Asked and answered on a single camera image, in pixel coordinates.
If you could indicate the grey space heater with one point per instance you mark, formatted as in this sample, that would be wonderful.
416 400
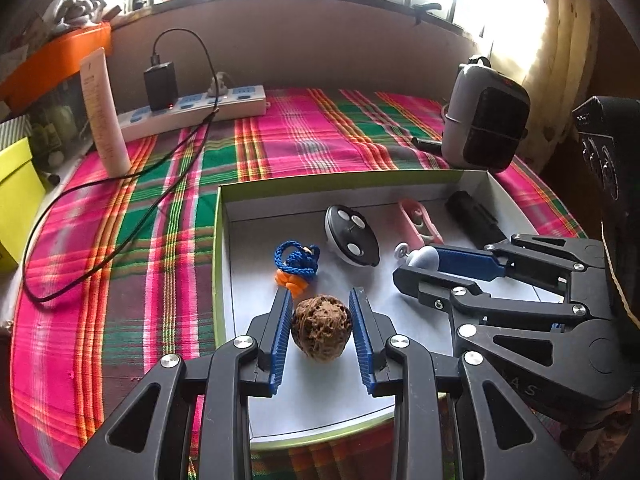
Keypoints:
480 120

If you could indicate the orange tray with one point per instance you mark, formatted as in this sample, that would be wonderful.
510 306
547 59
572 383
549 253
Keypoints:
55 57

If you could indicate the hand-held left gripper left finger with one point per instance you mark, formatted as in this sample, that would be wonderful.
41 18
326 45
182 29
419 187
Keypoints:
281 345

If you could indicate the pink plaid tablecloth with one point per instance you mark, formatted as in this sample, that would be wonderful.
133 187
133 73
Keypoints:
150 310

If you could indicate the cream tube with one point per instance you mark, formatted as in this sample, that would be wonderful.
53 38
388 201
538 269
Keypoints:
105 115

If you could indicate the black window latch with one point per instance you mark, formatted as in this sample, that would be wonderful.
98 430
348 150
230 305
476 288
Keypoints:
425 10

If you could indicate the striped box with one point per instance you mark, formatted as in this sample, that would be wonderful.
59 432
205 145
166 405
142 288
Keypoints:
12 132

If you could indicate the large brown walnut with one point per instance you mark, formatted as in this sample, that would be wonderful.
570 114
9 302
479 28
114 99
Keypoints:
320 327

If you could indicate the black oval remote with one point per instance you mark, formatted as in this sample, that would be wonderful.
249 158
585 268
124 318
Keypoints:
350 240

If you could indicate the white gloves bundle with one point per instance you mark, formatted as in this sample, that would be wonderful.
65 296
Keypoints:
77 2

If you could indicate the green cardboard box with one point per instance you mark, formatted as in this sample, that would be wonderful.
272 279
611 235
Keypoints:
260 225

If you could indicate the grey ball knob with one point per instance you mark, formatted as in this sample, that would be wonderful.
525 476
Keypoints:
426 259

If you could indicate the clear storage container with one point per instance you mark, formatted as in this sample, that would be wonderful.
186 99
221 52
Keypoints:
60 115

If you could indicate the white plug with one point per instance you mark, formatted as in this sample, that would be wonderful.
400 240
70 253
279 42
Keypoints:
220 85

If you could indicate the yellow box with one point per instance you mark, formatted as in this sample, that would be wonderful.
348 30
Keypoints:
17 200

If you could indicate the cream heart print curtain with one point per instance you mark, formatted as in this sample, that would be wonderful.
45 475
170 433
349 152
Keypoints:
560 60

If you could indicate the black device with clear tip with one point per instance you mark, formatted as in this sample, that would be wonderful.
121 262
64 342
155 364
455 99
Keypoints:
475 217

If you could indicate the small black object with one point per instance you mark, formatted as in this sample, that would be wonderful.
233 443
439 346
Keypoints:
426 145

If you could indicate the white power strip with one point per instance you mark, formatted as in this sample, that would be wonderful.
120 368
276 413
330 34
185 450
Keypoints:
240 105

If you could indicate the small pink clip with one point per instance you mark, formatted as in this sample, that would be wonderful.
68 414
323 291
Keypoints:
412 215

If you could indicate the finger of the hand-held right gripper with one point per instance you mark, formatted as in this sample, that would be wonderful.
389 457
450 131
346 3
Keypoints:
435 290
470 262

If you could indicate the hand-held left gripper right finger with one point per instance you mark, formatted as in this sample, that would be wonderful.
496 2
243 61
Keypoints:
362 345

